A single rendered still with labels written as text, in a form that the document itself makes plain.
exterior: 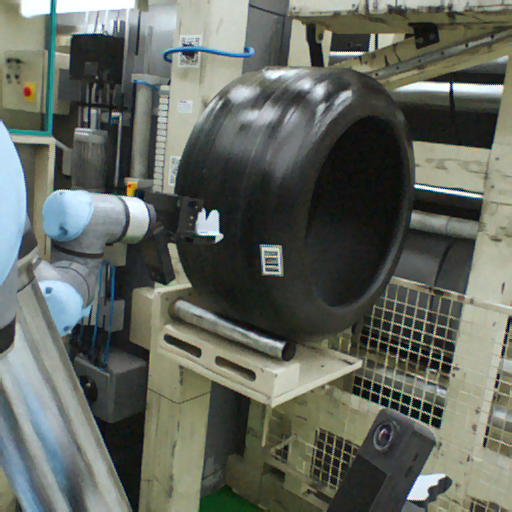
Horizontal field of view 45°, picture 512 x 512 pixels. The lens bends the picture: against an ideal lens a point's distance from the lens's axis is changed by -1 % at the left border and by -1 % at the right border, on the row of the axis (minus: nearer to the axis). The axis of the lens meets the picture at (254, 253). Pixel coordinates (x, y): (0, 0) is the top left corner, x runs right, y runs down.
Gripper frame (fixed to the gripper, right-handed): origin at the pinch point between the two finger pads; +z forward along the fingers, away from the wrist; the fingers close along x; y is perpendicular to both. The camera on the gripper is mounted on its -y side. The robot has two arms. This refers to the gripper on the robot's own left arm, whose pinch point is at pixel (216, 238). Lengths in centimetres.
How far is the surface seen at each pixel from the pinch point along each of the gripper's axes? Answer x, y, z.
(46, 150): 65, 11, 3
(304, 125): -10.6, 23.4, 6.8
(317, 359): -1, -28, 43
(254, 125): -2.0, 22.1, 3.0
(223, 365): 8.1, -29.8, 18.5
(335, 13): 12, 56, 42
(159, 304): 26.3, -20.2, 13.4
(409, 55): -3, 50, 57
